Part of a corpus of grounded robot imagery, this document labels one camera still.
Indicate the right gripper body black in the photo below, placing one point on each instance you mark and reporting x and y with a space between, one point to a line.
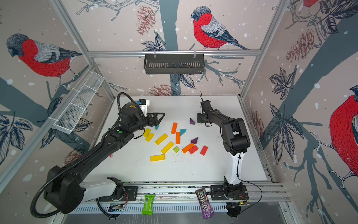
201 117

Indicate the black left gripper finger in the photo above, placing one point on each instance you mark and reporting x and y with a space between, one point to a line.
161 118
160 113

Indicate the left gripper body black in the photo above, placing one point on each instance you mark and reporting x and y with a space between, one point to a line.
149 122

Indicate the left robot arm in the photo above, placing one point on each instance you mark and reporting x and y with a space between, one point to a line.
65 189

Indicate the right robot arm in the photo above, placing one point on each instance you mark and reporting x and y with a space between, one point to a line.
236 142

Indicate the yellow block far left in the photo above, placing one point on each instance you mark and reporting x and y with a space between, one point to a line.
146 133

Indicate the yellow block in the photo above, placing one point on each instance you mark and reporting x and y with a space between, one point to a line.
157 158
149 137
161 139
146 133
167 148

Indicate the orange long block upper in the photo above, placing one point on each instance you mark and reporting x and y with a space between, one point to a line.
174 128

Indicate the orange long block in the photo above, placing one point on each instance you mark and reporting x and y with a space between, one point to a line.
178 135
174 128

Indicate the yellow block centre upper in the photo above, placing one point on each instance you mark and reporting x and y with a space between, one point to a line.
161 139

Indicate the teal triangle block centre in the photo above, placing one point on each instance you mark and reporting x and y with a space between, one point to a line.
182 131

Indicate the orange long block middle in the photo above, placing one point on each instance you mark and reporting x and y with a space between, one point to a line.
178 135

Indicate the yellow block centre lower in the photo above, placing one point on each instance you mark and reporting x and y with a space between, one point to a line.
167 148

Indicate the red block right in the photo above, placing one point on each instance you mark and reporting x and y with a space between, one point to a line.
204 150

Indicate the red block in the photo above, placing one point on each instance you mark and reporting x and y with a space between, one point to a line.
193 149
204 150

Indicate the red block left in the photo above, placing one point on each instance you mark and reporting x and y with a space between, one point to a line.
193 149

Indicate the yellow block bottom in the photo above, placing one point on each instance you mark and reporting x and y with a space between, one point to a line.
157 158

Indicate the green snack packet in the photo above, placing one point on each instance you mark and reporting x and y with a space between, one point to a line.
148 205

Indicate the purple candy packet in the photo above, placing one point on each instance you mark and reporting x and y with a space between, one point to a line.
205 206

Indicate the black wire basket shelf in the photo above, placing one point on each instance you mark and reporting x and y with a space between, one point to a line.
174 64

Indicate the white wire basket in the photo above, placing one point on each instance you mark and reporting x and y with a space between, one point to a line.
75 108

